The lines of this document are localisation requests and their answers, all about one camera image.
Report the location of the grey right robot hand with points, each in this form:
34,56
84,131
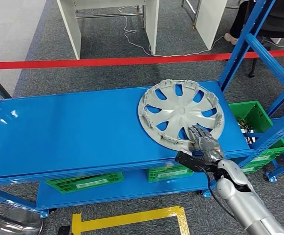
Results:
208,146

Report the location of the grey plastic wheel hubcap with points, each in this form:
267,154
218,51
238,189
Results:
174,112

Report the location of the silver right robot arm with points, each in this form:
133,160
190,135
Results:
244,201

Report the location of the long blue metal shelf rack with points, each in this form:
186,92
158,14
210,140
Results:
70,129

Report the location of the green plastic crate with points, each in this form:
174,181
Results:
257,116
154,175
66,185

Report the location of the white desk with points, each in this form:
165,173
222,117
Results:
70,29
210,22

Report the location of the person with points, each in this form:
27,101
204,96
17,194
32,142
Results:
237,19

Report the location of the yellow floor tape outline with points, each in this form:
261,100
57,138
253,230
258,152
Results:
121,220

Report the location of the black office chair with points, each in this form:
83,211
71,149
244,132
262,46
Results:
278,19

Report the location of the red barrier belt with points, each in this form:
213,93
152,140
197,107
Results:
107,61

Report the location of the chrome stanchion with round base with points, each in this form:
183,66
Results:
22,219

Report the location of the black left wrist camera bracket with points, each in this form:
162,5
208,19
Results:
64,231

